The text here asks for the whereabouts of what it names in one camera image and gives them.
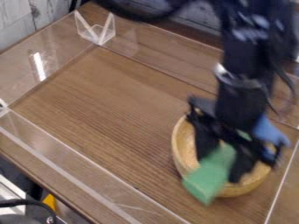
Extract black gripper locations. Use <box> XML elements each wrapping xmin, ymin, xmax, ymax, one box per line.
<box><xmin>186</xmin><ymin>95</ymin><xmax>290</xmax><ymax>184</ymax></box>

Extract green rectangular block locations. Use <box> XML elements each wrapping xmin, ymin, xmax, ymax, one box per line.
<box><xmin>182</xmin><ymin>137</ymin><xmax>247</xmax><ymax>206</ymax></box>

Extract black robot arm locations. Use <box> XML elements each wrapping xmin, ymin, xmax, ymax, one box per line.
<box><xmin>95</xmin><ymin>0</ymin><xmax>297</xmax><ymax>183</ymax></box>

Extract brown wooden bowl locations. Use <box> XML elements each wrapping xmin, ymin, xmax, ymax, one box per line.
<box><xmin>172</xmin><ymin>116</ymin><xmax>271</xmax><ymax>198</ymax></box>

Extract clear acrylic tray walls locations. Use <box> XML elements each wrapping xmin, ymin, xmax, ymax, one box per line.
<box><xmin>0</xmin><ymin>16</ymin><xmax>285</xmax><ymax>224</ymax></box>

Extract yellow warning label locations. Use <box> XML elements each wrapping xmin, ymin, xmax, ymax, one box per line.
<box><xmin>42</xmin><ymin>194</ymin><xmax>56</xmax><ymax>210</ymax></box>

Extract clear acrylic corner bracket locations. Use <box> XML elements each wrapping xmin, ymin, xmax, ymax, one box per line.
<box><xmin>74</xmin><ymin>11</ymin><xmax>116</xmax><ymax>46</ymax></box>

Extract black cable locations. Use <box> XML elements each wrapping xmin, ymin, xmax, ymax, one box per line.
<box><xmin>0</xmin><ymin>198</ymin><xmax>60</xmax><ymax>224</ymax></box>

